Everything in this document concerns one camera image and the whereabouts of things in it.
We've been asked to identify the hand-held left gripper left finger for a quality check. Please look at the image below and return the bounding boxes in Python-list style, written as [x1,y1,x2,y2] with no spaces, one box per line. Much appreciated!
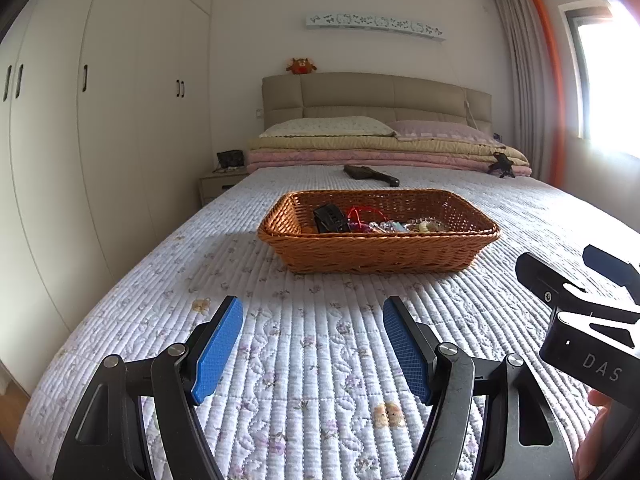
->
[52,295,245,480]

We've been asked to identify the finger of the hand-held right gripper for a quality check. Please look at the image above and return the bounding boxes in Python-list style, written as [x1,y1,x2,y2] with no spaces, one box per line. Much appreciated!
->
[582,244,640,306]
[515,251,601,307]

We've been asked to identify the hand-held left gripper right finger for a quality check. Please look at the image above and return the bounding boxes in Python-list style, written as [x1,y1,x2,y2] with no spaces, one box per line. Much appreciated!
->
[382,295,576,480]

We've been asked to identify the brown wicker basket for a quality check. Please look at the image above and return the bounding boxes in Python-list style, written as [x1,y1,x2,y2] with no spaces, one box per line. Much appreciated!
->
[257,189,501,275]

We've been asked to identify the red cord bracelet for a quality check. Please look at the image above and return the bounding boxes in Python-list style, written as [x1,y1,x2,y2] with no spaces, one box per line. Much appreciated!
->
[346,205,382,227]

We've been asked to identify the person's right hand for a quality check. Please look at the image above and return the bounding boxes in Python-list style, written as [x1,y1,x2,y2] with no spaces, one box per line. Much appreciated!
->
[572,387,617,480]

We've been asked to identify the small black tripod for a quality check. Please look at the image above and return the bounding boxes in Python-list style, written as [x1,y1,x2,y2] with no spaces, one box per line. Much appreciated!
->
[487,151,515,181]

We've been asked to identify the black hair claw clip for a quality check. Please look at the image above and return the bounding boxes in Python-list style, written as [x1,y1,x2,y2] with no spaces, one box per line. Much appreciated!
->
[313,203,351,234]

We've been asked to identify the beige nightstand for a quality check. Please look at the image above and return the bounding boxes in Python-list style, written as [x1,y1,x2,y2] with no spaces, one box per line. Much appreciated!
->
[200,167,249,206]

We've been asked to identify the pink pillow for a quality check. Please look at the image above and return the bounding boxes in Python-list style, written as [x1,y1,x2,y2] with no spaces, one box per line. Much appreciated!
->
[387,120,493,143]

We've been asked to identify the dark wooden brush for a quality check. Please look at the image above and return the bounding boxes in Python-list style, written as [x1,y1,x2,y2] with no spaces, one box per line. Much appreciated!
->
[343,163,401,186]

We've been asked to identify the window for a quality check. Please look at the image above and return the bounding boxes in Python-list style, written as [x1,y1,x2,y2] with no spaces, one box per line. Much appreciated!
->
[560,0,640,161]

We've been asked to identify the orange curtain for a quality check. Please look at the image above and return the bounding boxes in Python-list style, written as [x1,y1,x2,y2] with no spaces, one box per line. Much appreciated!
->
[522,0,568,191]

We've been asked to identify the folded beige blanket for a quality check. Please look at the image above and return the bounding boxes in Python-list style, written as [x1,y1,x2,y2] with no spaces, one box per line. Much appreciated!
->
[248,135,531,166]

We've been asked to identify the folded pink blanket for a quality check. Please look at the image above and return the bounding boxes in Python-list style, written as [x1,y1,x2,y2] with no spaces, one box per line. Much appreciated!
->
[247,150,532,177]

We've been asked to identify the grey curtain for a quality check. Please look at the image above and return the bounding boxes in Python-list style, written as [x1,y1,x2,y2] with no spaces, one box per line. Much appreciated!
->
[487,0,548,181]

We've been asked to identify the cream pillow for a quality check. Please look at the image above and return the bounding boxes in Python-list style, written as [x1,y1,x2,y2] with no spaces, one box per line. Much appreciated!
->
[259,116,397,139]

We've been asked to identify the beige padded headboard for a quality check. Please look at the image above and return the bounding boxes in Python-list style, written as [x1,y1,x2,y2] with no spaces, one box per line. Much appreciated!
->
[261,72,493,143]

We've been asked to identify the white wardrobe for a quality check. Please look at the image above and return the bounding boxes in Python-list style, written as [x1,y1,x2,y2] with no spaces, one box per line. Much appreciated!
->
[0,0,216,396]

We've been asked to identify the orange plush toy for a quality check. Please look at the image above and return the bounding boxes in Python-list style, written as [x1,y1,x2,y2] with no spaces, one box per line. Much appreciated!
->
[286,56,318,77]

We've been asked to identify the white carved wall shelf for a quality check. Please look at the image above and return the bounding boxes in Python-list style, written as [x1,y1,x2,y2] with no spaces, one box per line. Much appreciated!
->
[305,11,447,43]

